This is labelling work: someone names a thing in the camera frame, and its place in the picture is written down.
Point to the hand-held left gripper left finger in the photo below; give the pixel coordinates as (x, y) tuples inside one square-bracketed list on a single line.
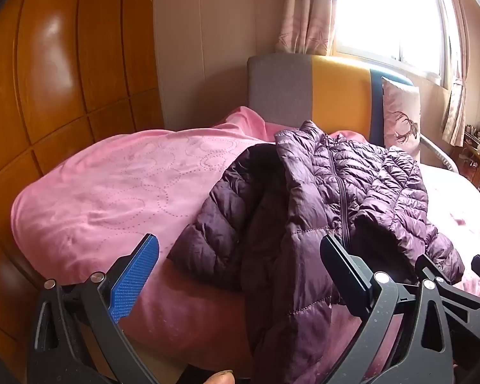
[(136, 276)]

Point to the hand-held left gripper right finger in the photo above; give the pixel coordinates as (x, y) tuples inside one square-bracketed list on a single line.
[(346, 266)]

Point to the purple down jacket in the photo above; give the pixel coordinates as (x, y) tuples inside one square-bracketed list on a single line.
[(312, 208)]

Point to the person's left hand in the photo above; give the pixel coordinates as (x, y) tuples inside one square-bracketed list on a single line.
[(220, 378)]

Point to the pink white bed sheet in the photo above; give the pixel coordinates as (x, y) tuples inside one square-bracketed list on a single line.
[(460, 208)]

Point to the pink blanket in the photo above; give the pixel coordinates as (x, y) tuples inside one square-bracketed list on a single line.
[(104, 192)]

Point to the pink deer print pillow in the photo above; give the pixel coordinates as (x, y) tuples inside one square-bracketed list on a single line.
[(400, 116)]

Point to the grey yellow blue headboard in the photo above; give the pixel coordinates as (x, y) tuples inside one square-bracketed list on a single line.
[(336, 88)]

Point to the wooden wardrobe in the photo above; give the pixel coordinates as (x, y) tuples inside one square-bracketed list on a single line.
[(44, 68)]

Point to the bright window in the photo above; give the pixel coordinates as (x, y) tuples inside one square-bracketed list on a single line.
[(384, 8)]

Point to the white bed rail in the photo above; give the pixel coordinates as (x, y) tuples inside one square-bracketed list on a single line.
[(440, 152)]

